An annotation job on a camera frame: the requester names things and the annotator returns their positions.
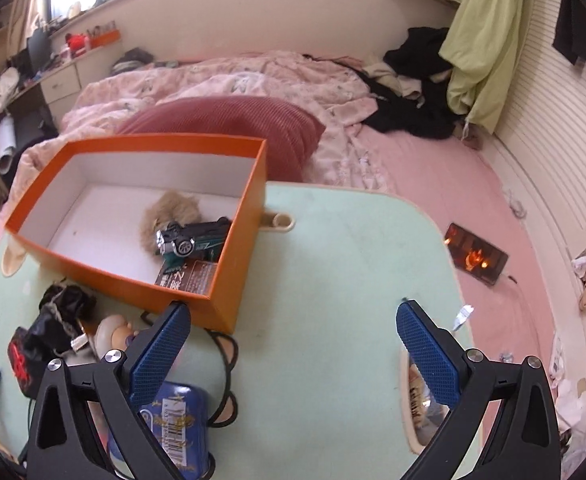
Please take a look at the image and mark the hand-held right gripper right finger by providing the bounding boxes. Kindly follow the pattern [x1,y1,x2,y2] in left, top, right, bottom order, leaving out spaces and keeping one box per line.
[395,299,561,480]

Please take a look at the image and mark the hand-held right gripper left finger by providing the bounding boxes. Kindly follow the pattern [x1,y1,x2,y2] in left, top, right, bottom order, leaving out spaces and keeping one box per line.
[25,301,194,480]

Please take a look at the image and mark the small pale doll figure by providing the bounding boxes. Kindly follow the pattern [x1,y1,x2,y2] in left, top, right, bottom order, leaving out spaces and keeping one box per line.
[93,314,144,361]

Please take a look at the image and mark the blue metal tin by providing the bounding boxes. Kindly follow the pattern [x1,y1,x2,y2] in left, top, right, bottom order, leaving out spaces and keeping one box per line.
[138,381,210,480]

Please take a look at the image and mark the dark brown packet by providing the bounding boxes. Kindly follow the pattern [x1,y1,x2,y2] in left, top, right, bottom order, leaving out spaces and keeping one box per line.
[155,260,220,295]

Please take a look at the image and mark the black lace-trimmed scrunchie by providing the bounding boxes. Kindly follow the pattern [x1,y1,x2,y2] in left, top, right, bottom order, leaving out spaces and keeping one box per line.
[25,282,98,356]

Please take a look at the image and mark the dark green toy car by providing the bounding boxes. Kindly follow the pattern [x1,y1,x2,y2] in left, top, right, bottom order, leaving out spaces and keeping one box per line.
[154,216,234,266]

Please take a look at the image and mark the orange cardboard box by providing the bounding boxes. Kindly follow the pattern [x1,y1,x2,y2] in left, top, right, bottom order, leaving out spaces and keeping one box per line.
[5,132,268,335]

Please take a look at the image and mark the tan furry pouch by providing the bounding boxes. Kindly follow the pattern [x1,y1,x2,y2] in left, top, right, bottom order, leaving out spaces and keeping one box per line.
[139,190,204,256]

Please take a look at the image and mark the green cartoon desktop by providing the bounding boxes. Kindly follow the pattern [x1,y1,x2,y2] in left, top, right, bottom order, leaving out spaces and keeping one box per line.
[0,180,478,480]

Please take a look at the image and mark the small silver wrapper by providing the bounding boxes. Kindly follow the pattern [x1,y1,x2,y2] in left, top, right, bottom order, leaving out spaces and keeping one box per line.
[453,304,476,332]

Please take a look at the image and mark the dark tablet with orange screen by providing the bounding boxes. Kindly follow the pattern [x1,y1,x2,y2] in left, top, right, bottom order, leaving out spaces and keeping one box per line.
[444,222,510,288]

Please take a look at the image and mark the black pouch with red print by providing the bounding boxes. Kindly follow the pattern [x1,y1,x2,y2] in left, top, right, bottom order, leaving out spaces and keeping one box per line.
[8,326,44,401]

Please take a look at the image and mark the pink bed sheet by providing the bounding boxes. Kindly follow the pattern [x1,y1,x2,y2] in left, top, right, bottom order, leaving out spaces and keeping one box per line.
[0,125,586,480]

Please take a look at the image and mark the pile of black clothes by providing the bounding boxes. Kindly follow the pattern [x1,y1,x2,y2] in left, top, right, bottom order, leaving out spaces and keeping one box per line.
[363,26,466,141]

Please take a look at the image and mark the white slatted panel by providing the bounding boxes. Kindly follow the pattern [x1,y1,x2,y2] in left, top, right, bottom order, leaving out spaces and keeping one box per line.
[493,0,586,261]

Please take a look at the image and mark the maroon pillow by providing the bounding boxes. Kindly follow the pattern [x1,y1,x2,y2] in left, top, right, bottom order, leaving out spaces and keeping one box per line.
[118,96,326,183]

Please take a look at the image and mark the white paper roll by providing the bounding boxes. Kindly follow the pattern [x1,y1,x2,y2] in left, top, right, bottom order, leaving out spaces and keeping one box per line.
[0,115,16,173]

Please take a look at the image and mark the beige crumpled garment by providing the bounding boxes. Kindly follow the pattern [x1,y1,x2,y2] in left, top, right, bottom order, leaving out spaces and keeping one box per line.
[363,62,424,98]

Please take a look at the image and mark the white drawer cabinet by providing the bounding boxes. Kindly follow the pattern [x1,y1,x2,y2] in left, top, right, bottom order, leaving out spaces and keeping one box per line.
[38,52,86,111]

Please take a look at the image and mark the grey folded clothes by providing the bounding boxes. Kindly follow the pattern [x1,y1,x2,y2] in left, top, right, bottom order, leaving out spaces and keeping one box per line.
[110,47,156,76]

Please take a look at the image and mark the pink floral quilt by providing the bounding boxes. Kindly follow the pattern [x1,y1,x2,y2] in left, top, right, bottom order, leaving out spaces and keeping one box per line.
[15,51,398,196]

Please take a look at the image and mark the white crumpled cloth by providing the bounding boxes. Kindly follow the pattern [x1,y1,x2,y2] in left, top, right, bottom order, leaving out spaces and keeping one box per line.
[0,67,21,111]

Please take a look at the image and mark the orange storage tray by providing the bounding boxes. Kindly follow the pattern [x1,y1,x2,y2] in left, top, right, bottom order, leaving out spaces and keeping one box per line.
[89,30,121,50]

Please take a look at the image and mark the light green hanging garment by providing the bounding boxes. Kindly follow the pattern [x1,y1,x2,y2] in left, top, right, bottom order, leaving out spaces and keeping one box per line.
[439,0,526,133]

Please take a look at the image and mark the black computer monitor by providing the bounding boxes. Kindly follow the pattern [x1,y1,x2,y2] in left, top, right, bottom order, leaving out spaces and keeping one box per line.
[25,27,54,73]

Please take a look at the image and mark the cream curtain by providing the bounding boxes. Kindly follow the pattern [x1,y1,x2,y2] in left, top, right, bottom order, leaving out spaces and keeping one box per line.
[8,0,48,56]

